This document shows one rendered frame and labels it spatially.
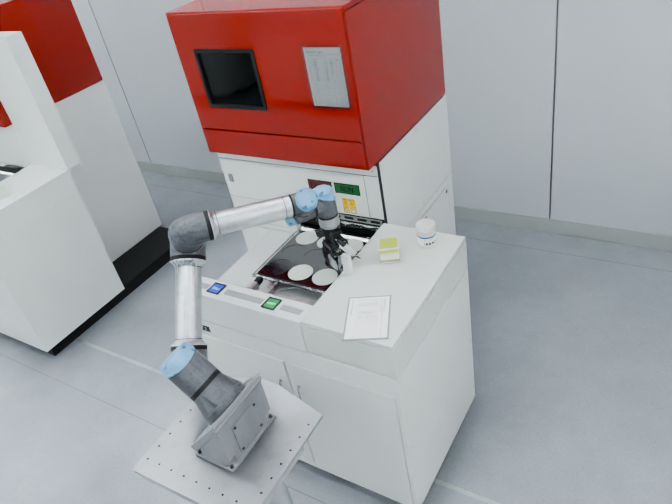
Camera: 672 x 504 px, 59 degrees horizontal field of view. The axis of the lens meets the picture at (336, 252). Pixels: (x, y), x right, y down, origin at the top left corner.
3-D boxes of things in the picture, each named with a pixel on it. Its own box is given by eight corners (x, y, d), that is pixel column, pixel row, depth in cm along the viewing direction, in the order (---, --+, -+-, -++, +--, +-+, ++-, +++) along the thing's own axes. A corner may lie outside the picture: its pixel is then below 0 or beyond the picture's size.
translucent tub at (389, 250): (380, 253, 223) (378, 238, 219) (400, 251, 222) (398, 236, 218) (380, 265, 217) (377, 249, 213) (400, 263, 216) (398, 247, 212)
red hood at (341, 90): (300, 87, 311) (274, -35, 278) (445, 93, 271) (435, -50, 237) (208, 152, 262) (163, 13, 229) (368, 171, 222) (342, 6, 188)
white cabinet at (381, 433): (306, 353, 325) (271, 229, 279) (476, 407, 277) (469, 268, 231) (233, 444, 283) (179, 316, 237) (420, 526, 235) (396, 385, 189)
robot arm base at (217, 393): (215, 422, 168) (189, 398, 168) (206, 427, 181) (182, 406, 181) (250, 381, 176) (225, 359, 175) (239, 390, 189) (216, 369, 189)
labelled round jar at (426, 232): (422, 237, 226) (420, 216, 221) (440, 240, 223) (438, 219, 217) (414, 248, 222) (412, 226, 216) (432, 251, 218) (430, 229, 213)
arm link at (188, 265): (168, 390, 182) (167, 216, 192) (171, 388, 196) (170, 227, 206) (208, 387, 184) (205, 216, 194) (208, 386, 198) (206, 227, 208)
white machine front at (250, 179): (242, 219, 290) (219, 145, 268) (391, 248, 249) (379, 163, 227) (238, 223, 288) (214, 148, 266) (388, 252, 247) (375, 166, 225)
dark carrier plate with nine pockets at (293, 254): (303, 228, 260) (303, 227, 260) (372, 241, 243) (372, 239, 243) (256, 274, 238) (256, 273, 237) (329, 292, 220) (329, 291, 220)
